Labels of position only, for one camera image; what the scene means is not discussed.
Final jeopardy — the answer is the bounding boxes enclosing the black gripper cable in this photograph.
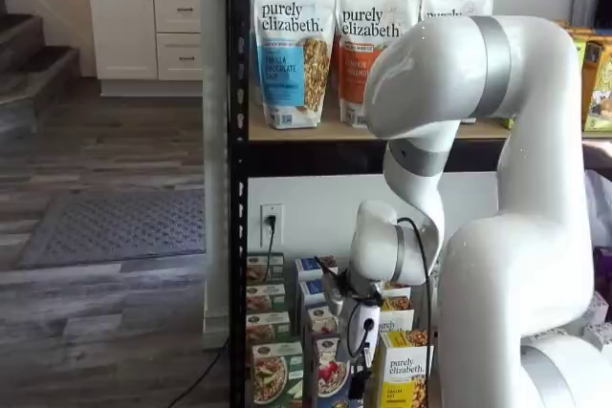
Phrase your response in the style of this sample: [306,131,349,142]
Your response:
[344,217,439,408]

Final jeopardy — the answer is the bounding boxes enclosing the green cereal boxes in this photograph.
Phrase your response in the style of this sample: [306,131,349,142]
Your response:
[580,37,612,132]

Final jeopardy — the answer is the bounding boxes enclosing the black metal shelf rack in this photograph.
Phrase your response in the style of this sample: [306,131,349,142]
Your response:
[224,0,612,408]

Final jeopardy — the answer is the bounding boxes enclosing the green apple cinnamon oatmeal box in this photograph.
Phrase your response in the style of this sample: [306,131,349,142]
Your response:
[246,252,286,286]
[246,283,287,314]
[246,311,292,345]
[251,340,305,408]

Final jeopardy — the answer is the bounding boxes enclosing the yellow purely elizabeth box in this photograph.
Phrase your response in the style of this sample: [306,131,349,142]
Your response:
[371,330,435,408]
[381,283,412,311]
[376,308,415,335]

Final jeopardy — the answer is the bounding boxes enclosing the grey floor mat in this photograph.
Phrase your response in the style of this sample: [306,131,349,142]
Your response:
[16,189,207,269]

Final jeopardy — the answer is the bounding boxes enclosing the white patterned pantry box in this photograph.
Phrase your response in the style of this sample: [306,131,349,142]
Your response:
[585,290,609,322]
[581,321,612,353]

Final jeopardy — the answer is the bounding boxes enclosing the carpeted stairs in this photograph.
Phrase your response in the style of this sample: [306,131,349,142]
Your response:
[0,0,82,104]

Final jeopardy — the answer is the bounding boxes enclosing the purple box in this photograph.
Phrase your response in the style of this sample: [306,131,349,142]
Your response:
[592,246,612,292]

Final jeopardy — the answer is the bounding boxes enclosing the blue white Nature's Path box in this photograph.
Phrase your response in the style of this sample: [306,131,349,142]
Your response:
[313,331,360,408]
[304,301,342,338]

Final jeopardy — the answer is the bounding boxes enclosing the orange label granola bag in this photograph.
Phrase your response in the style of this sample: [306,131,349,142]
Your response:
[334,0,423,130]

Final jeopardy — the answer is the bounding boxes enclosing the white drawer cabinet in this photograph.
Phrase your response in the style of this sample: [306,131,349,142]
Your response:
[85,0,205,97]

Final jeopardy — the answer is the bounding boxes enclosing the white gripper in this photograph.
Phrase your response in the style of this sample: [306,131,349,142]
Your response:
[336,301,383,400]

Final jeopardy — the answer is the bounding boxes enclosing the blue purely elizabeth box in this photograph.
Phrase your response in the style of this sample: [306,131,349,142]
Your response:
[298,277,332,308]
[295,256,339,284]

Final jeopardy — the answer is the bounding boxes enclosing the black power cord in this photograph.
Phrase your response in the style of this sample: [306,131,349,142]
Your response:
[166,214,279,408]

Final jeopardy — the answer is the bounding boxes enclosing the white wall outlet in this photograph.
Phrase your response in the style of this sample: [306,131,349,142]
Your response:
[260,204,284,247]

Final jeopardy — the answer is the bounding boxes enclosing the white plastic bag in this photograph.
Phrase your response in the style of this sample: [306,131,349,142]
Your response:
[582,168,612,249]

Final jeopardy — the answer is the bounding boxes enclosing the blue label granola bag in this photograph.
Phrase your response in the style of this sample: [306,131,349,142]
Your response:
[252,0,341,131]

